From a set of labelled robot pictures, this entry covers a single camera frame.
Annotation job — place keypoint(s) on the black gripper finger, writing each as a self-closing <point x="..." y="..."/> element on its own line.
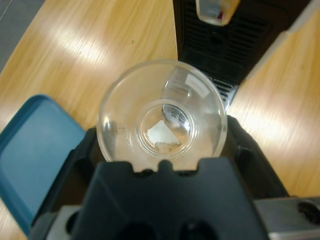
<point x="75" y="175"/>
<point x="250" y="170"/>

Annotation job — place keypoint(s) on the clear glass cup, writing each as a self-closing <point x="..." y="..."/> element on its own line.
<point x="125" y="105"/>

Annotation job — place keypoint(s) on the white capsule coffee machine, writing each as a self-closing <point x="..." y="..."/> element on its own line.
<point x="280" y="12"/>

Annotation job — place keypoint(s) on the teal plastic tray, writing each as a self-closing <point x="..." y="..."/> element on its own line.
<point x="37" y="150"/>

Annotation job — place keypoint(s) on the metal drip tray grate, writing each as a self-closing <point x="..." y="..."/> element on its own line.
<point x="237" y="50"/>

